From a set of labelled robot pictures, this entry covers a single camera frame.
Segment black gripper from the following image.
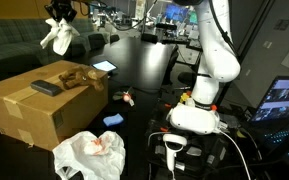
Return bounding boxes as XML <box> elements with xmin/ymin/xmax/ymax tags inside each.
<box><xmin>47</xmin><ymin>0</ymin><xmax>77</xmax><ymax>22</ymax></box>

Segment white towel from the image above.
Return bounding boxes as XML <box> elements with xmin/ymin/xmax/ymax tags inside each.
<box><xmin>40</xmin><ymin>18</ymin><xmax>80</xmax><ymax>55</ymax></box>

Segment brown moose plushie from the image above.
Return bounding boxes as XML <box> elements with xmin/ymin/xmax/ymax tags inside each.
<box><xmin>58</xmin><ymin>66</ymin><xmax>104</xmax><ymax>91</ymax></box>

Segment red turnip plushie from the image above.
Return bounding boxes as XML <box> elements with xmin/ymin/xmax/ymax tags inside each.
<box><xmin>112</xmin><ymin>87</ymin><xmax>135</xmax><ymax>106</ymax></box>

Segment blue sponge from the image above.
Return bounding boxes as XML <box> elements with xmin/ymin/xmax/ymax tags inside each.
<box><xmin>103</xmin><ymin>113</ymin><xmax>124</xmax><ymax>127</ymax></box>

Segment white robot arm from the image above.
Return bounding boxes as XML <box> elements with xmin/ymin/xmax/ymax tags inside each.
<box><xmin>44</xmin><ymin>0</ymin><xmax>240</xmax><ymax>107</ymax></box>

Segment large cardboard box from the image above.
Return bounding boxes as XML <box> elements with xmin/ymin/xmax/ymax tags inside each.
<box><xmin>0</xmin><ymin>60</ymin><xmax>108</xmax><ymax>150</ymax></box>

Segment black office chair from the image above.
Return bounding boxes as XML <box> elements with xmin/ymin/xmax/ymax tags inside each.
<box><xmin>88</xmin><ymin>34</ymin><xmax>106</xmax><ymax>50</ymax></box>

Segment green plaid sofa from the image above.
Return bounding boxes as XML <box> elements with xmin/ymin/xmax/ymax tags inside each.
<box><xmin>0</xmin><ymin>18</ymin><xmax>98</xmax><ymax>65</ymax></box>

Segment tablet with lit screen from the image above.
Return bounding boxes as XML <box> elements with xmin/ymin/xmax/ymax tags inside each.
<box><xmin>93</xmin><ymin>60</ymin><xmax>117</xmax><ymax>72</ymax></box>

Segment black rectangular case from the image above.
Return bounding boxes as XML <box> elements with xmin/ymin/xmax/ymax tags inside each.
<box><xmin>30</xmin><ymin>80</ymin><xmax>62</xmax><ymax>97</ymax></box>

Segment white plastic bag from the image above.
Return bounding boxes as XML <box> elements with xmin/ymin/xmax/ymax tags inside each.
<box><xmin>52</xmin><ymin>131</ymin><xmax>126</xmax><ymax>180</ymax></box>

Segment white VR controller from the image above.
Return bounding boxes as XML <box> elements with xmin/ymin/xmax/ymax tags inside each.
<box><xmin>163</xmin><ymin>134</ymin><xmax>187</xmax><ymax>171</ymax></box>

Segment open laptop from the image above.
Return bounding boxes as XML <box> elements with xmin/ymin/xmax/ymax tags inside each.
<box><xmin>247</xmin><ymin>76</ymin><xmax>289</xmax><ymax>159</ymax></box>

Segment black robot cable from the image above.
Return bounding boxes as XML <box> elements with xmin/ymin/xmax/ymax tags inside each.
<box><xmin>208</xmin><ymin>0</ymin><xmax>240</xmax><ymax>58</ymax></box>

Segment white cable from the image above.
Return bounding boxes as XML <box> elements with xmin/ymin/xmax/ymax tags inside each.
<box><xmin>217</xmin><ymin>128</ymin><xmax>253</xmax><ymax>180</ymax></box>

